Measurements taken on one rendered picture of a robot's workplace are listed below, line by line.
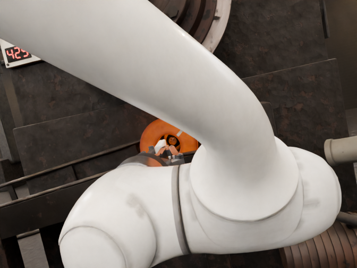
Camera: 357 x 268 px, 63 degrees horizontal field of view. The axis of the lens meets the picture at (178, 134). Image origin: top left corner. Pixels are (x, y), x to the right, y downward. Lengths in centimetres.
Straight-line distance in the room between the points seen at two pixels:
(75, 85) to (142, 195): 71
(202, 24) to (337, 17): 686
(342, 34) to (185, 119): 736
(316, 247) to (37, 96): 88
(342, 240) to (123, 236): 50
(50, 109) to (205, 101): 87
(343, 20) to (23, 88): 705
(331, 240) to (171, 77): 57
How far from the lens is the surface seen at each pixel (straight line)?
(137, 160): 43
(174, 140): 86
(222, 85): 18
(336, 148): 69
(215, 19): 76
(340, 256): 70
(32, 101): 105
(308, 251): 68
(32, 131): 100
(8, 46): 108
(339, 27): 751
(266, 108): 74
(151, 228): 30
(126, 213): 29
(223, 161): 23
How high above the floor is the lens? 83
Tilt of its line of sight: 5 degrees down
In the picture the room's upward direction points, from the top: 12 degrees counter-clockwise
